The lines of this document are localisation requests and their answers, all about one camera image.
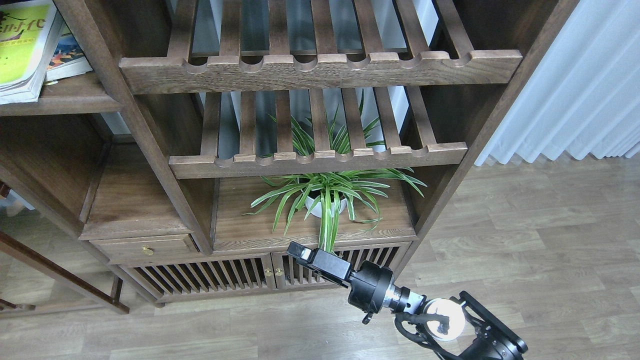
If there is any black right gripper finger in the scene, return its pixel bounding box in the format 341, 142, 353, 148
286, 241, 316, 264

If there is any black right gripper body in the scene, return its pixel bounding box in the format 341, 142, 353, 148
305, 249, 426, 325

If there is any colourful small paperback book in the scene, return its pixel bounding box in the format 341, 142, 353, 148
45, 23, 93, 82

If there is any yellow cover book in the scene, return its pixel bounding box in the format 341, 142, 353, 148
0, 0, 64, 105

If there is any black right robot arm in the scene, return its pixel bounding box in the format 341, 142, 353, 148
287, 242, 528, 360

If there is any white plant pot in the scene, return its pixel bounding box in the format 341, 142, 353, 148
304, 193, 347, 220

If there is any green spider plant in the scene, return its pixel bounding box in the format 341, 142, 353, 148
243, 90, 428, 274

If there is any dark wooden bookshelf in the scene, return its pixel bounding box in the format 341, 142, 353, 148
1, 0, 578, 305

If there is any brass drawer knob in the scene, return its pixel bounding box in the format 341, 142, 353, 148
141, 245, 154, 256

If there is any white curtain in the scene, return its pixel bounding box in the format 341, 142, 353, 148
475, 0, 640, 166

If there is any wooden side table frame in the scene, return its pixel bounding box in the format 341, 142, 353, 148
1, 186, 130, 318

